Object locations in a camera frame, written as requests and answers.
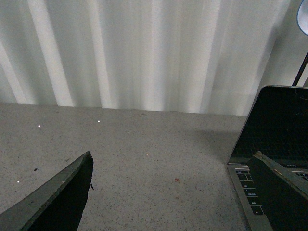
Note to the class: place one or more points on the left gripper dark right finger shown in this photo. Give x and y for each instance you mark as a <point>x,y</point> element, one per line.
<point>283,194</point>

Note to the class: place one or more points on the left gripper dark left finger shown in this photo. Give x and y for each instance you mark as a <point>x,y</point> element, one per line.
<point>57,205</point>

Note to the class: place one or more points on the silver laptop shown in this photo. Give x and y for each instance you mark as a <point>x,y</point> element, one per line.
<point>277,126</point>

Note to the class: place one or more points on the white curtain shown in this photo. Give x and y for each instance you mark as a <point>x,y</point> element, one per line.
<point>197,56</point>

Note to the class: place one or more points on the blue desk lamp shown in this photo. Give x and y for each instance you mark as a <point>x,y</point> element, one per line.
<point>302,22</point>

